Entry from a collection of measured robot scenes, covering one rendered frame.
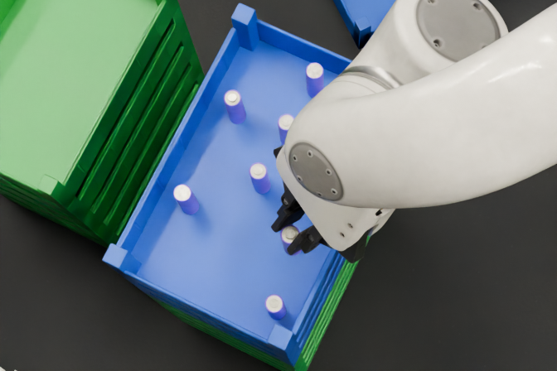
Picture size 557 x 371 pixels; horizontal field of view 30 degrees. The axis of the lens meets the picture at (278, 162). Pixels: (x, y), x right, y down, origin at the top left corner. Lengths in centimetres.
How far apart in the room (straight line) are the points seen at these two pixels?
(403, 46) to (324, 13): 102
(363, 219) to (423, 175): 21
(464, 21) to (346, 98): 10
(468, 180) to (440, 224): 98
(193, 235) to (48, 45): 39
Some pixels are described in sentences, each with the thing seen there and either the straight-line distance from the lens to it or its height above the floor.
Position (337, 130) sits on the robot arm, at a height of 94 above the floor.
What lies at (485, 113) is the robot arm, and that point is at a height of 99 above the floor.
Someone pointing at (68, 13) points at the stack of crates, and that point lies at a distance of 138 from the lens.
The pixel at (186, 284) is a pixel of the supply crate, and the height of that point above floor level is 48.
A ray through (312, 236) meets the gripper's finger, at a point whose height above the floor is 67.
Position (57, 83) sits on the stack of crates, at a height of 32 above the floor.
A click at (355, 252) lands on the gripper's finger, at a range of 87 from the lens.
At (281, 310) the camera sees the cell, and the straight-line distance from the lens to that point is 102.
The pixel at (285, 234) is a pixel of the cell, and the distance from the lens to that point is 94.
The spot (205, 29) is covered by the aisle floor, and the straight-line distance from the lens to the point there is 169.
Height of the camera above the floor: 155
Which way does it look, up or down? 75 degrees down
